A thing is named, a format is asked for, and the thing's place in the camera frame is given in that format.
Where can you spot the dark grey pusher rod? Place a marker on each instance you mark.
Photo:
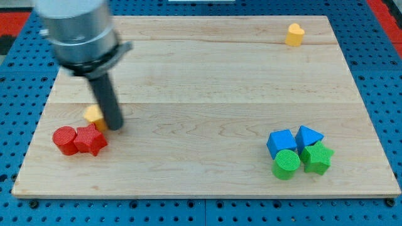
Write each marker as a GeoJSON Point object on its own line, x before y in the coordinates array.
{"type": "Point", "coordinates": [107, 100]}

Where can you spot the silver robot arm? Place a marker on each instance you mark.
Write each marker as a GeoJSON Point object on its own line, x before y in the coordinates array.
{"type": "Point", "coordinates": [85, 41]}

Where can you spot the wooden board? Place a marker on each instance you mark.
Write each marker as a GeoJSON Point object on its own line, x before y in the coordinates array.
{"type": "Point", "coordinates": [200, 96]}

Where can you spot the yellow heart block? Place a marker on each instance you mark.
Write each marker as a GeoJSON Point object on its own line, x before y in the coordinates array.
{"type": "Point", "coordinates": [294, 35]}

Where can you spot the yellow hexagon block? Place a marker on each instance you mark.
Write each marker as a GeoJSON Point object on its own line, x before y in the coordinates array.
{"type": "Point", "coordinates": [93, 115]}

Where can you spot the red star block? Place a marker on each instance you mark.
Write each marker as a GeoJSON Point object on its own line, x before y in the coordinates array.
{"type": "Point", "coordinates": [89, 140]}

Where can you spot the red cylinder block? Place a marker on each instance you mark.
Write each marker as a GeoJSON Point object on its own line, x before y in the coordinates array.
{"type": "Point", "coordinates": [64, 138]}

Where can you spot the blue cube block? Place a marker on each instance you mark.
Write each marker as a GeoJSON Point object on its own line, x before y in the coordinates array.
{"type": "Point", "coordinates": [280, 140]}

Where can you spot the green cylinder block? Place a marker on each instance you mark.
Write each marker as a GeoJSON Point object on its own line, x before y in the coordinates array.
{"type": "Point", "coordinates": [285, 164]}

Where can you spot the blue triangle block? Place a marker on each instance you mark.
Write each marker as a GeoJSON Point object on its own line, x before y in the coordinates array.
{"type": "Point", "coordinates": [306, 137]}

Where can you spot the green star block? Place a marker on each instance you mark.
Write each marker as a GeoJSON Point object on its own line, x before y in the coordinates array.
{"type": "Point", "coordinates": [316, 158]}

